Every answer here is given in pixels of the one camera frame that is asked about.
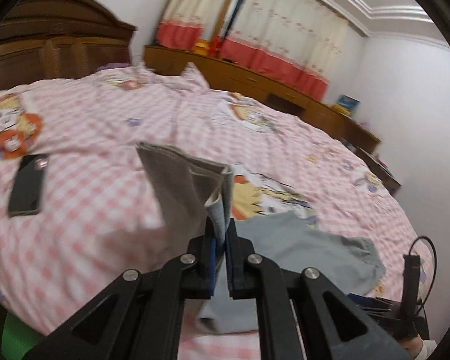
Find yellow red items on cabinet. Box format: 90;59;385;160
193;36;224;58

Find pink checkered cartoon bedsheet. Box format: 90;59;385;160
0;67;433;334

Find grey sweatpants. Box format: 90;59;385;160
135;140;386;335

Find black cable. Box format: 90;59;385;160
408;235;438;318

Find blue book on cabinet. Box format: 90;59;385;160
331;94;360;118

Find long wooden low cabinet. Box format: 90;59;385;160
144;46;401;195

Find black smartphone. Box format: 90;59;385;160
7;154;49;218

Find dark wooden headboard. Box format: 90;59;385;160
0;0;136;90

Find red and cream curtain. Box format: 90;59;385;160
156;0;349;101

